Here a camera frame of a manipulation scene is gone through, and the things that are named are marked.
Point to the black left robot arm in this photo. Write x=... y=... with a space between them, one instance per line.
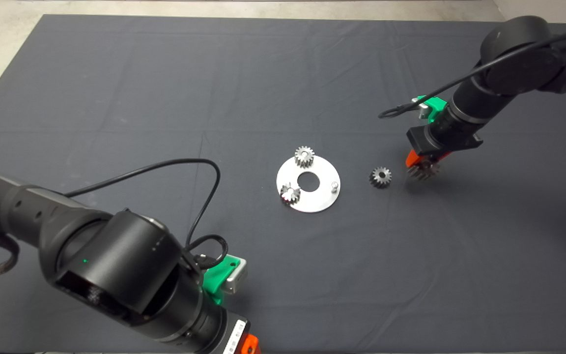
x=106 y=255

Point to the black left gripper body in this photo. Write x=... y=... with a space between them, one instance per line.
x=219 y=334

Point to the left wrist green camera mount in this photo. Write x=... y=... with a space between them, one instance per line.
x=214 y=280

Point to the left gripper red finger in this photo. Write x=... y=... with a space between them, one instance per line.
x=251 y=346

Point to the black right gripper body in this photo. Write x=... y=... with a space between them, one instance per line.
x=447 y=137

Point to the wrist green camera mount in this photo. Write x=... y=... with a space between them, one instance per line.
x=214 y=280
x=436 y=104

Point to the dark grey table cloth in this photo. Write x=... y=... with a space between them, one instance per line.
x=214 y=88

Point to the large steel gear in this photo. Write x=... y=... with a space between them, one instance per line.
x=423 y=172

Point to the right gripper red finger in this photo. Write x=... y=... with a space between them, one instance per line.
x=413 y=159
x=443 y=157

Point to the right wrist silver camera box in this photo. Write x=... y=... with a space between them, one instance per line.
x=423 y=112

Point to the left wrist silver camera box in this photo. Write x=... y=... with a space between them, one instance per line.
x=236 y=278

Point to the right wrist green camera mount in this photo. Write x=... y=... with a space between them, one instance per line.
x=436 y=104

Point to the small dark steel gear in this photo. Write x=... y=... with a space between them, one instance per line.
x=381 y=177

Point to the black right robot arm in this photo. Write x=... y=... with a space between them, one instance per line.
x=519 y=54

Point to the round metal plate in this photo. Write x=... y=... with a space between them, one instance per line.
x=312 y=199

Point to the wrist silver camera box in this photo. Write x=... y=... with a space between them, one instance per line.
x=236 y=278
x=423 y=112

